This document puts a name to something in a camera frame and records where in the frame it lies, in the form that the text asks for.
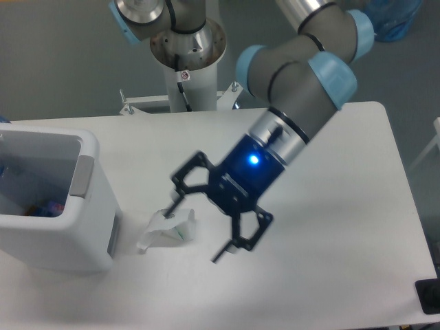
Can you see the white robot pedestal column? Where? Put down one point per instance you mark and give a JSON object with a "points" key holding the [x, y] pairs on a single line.
{"points": [[196, 88]]}

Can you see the crumpled white paper wrapper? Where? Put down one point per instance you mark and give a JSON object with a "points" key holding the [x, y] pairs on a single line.
{"points": [[180, 226]]}

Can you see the black device at table edge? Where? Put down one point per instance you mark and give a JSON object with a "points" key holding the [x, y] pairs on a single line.
{"points": [[428, 293]]}

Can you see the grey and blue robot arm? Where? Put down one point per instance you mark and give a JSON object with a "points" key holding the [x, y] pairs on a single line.
{"points": [[304, 82]]}

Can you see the white frame at right edge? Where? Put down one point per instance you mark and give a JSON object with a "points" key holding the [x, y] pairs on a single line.
{"points": [[433, 144]]}

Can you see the blue plastic water jug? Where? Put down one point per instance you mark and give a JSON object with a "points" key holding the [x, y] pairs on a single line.
{"points": [[391, 20]]}

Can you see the trash inside the can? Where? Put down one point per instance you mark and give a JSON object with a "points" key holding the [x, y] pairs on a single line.
{"points": [[46, 208]]}

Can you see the white plastic trash can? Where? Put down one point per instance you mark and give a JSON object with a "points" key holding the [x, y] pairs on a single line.
{"points": [[40, 163]]}

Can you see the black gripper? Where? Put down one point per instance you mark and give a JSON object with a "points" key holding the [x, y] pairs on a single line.
{"points": [[245, 180]]}

